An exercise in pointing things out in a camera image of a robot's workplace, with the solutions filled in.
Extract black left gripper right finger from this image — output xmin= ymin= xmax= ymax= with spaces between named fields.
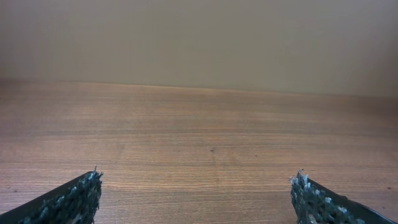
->
xmin=290 ymin=171 xmax=397 ymax=224

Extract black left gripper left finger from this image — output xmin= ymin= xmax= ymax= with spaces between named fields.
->
xmin=1 ymin=169 xmax=103 ymax=224

